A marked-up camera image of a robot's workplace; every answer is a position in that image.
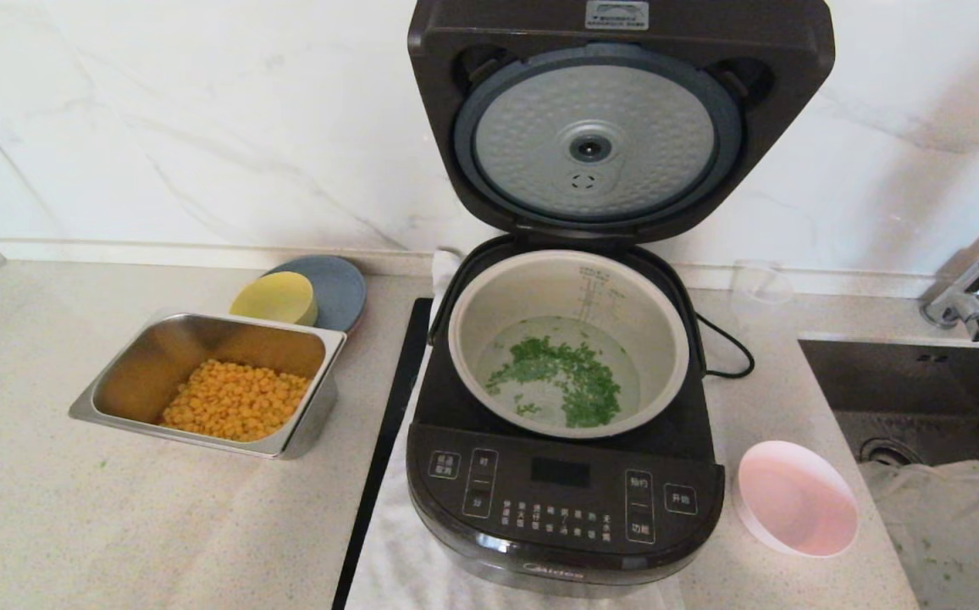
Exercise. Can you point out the grey inner cooking pot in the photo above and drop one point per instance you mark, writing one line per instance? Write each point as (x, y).
(489, 305)

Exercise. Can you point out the grey dimpled inner lid plate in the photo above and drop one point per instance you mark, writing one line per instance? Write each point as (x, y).
(650, 127)

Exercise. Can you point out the black rice cooker lid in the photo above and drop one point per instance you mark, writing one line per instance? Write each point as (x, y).
(447, 42)

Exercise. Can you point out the black rice cooker body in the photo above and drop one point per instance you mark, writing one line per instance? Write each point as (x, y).
(566, 508)

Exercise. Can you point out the white cloth with green bits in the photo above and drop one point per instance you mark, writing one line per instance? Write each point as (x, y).
(947, 525)

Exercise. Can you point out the yellow bowl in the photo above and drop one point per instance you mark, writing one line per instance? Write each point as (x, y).
(273, 298)

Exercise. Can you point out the yellow corn kernels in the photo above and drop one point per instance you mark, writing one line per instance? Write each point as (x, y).
(235, 402)

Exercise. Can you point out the chrome faucet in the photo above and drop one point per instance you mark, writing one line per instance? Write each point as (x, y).
(972, 309)

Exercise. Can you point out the long black strip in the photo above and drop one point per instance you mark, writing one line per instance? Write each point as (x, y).
(389, 424)

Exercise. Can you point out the stainless steel tray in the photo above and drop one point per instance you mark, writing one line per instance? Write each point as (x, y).
(155, 356)

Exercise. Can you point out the chopped green vegetables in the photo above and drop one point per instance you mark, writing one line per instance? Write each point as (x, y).
(574, 381)

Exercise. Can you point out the white towel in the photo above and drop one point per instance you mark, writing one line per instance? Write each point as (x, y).
(396, 559)

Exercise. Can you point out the white round bowl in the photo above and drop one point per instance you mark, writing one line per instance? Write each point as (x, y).
(794, 500)

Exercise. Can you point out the round sink drain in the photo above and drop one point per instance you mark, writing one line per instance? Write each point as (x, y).
(883, 453)

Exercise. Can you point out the clear measuring cup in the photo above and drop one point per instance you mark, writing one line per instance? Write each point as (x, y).
(760, 292)

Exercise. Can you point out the blue grey plate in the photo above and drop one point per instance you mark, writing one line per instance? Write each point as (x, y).
(341, 292)

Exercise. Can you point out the stainless steel sink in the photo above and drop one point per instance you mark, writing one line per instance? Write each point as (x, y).
(904, 390)

